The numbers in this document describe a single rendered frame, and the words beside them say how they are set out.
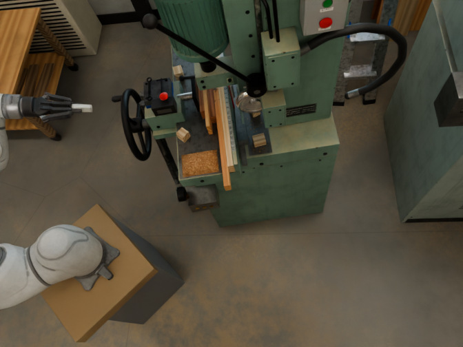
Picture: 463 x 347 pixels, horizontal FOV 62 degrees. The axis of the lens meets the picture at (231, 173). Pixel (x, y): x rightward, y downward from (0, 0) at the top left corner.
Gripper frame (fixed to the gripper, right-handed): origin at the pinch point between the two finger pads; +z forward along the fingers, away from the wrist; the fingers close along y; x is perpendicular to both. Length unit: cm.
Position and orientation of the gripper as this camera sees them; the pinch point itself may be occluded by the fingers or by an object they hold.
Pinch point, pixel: (82, 108)
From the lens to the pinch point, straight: 159.2
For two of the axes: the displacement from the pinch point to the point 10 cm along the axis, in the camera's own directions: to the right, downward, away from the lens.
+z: 9.7, -0.2, 2.4
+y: -1.2, -9.0, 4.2
